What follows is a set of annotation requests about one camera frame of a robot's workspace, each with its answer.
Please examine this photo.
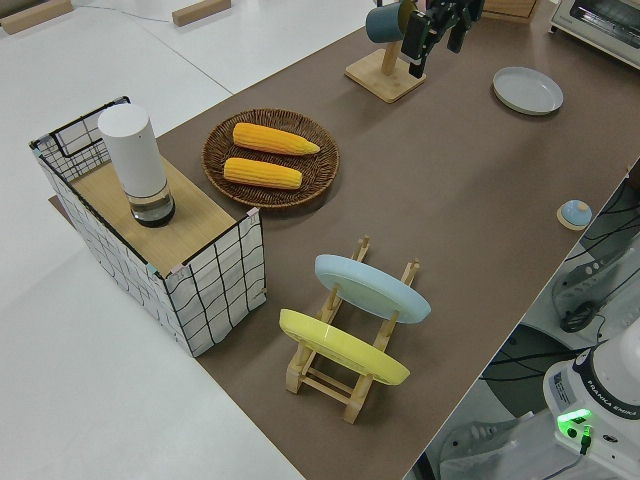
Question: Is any gray plate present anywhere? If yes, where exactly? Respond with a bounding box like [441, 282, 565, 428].
[492, 66, 565, 117]

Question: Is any brown table mat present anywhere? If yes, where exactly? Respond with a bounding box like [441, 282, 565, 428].
[47, 0, 640, 480]

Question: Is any wooden drawer box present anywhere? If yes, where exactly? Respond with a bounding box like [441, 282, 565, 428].
[482, 0, 542, 24]

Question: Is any white toaster oven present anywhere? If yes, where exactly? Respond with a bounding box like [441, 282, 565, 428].
[547, 0, 640, 66]

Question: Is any brown wicker basket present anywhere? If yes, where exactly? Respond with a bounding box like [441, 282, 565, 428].
[201, 108, 341, 210]

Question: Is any yellow corn cob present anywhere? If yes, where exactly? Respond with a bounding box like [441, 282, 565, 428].
[223, 157, 304, 192]
[232, 122, 322, 157]

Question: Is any wooden block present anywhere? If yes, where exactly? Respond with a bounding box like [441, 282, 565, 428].
[171, 0, 233, 27]
[0, 0, 74, 36]

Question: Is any yellow plate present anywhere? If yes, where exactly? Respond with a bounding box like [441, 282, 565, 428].
[278, 308, 412, 387]

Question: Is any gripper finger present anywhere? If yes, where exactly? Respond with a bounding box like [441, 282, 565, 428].
[400, 10, 433, 79]
[446, 9, 475, 54]

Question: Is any grid fabric wire basket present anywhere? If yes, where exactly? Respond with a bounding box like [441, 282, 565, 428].
[28, 94, 267, 359]

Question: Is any light blue plate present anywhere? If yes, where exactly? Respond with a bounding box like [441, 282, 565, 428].
[314, 253, 433, 326]

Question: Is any wooden dish rack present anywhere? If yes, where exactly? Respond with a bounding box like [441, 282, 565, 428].
[284, 234, 422, 411]

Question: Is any small blue round object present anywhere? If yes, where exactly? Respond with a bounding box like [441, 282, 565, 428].
[556, 199, 594, 232]

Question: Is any black floor cable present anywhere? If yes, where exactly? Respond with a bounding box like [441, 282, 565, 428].
[482, 184, 640, 401]

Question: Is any wooden board lid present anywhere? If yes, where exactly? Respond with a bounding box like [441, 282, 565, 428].
[69, 159, 237, 267]

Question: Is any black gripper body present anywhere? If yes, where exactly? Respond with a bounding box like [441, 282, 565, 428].
[423, 0, 486, 32]

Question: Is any white cylindrical appliance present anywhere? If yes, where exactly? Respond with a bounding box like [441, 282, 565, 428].
[97, 103, 177, 229]

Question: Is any teal mug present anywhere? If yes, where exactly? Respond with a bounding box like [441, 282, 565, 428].
[364, 4, 407, 45]

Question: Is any wooden mug stand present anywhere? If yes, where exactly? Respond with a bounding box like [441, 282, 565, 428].
[344, 37, 428, 104]

